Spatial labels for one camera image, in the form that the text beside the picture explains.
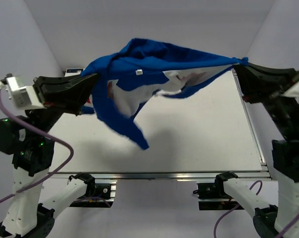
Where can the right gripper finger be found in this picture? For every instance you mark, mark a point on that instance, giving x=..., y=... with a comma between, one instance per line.
x=254, y=85
x=258, y=70

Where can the aluminium table rail frame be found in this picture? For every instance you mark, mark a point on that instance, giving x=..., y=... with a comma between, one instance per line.
x=198, y=137

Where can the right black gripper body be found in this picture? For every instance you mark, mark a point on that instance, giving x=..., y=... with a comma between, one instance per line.
x=280, y=88

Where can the left blue corner sticker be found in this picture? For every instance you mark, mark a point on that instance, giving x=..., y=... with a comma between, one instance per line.
x=73, y=71

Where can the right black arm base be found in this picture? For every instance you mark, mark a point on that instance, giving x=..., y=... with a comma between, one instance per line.
x=211, y=195

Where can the blue white red jacket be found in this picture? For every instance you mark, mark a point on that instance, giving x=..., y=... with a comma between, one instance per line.
x=129, y=78

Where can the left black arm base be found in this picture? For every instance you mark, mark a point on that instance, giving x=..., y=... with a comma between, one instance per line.
x=97, y=195

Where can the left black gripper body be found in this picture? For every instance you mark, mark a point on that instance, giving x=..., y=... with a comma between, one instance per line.
x=34, y=80

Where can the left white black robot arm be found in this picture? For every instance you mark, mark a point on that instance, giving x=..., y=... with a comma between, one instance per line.
x=30, y=113

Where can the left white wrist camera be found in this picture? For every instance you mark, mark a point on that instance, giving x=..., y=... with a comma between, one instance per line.
x=24, y=97

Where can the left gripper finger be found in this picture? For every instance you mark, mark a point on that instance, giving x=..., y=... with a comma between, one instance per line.
x=70, y=103
x=62, y=84

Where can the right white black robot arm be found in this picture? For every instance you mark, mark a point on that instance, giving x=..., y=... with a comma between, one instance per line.
x=281, y=220

